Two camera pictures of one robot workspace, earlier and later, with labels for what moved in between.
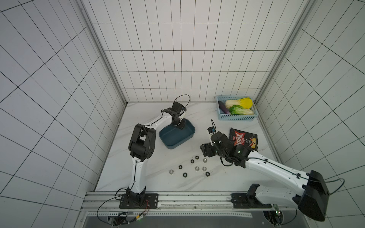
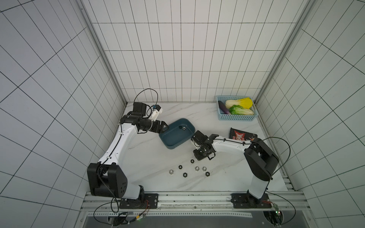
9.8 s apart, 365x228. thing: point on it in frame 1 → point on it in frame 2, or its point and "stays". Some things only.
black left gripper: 182,125 → 157,126
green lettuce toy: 237,109 stays
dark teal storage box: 172,136 stays
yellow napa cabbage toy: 246,102 stays
